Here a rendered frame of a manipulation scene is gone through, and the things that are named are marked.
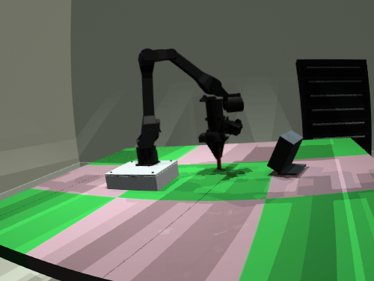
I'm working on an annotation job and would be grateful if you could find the grey sloped panel with hole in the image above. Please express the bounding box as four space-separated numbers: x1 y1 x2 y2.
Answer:
267 130 306 176

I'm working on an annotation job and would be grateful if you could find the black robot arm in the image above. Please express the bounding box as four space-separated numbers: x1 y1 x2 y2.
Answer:
135 49 244 166

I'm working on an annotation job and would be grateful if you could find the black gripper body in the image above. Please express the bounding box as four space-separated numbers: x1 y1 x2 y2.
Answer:
199 114 231 143

